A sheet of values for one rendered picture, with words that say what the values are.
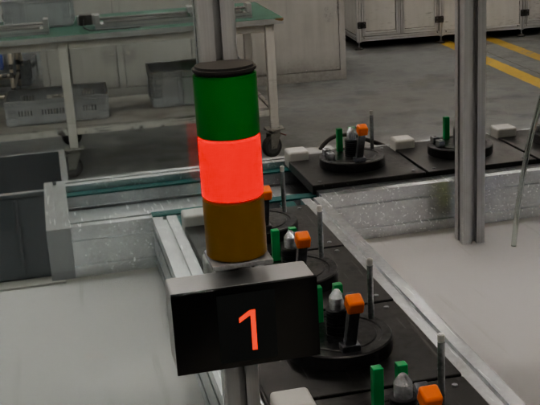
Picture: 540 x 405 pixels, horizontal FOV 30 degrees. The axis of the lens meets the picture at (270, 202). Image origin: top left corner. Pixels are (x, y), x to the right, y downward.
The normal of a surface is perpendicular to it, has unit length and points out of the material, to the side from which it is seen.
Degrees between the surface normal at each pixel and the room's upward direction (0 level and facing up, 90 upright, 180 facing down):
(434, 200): 90
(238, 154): 90
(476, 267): 0
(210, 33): 90
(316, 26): 90
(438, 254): 0
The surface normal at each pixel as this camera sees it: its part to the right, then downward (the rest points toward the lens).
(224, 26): 0.22, 0.28
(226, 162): -0.07, 0.30
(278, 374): -0.06, -0.95
